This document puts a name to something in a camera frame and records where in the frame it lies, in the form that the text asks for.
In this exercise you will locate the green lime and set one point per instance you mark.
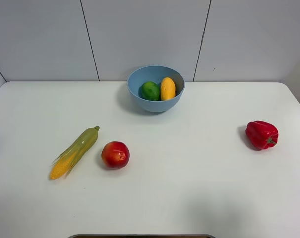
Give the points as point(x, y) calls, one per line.
point(150, 91)

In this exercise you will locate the yellow mango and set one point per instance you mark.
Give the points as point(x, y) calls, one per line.
point(167, 89)

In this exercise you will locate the red apple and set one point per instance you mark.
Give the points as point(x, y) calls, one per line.
point(115, 155)

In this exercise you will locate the blue plastic bowl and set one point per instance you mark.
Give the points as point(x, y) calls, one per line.
point(155, 74)

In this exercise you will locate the corn cob with husk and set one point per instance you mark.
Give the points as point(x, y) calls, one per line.
point(66, 161)

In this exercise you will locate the red bell pepper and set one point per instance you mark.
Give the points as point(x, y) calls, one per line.
point(262, 135)

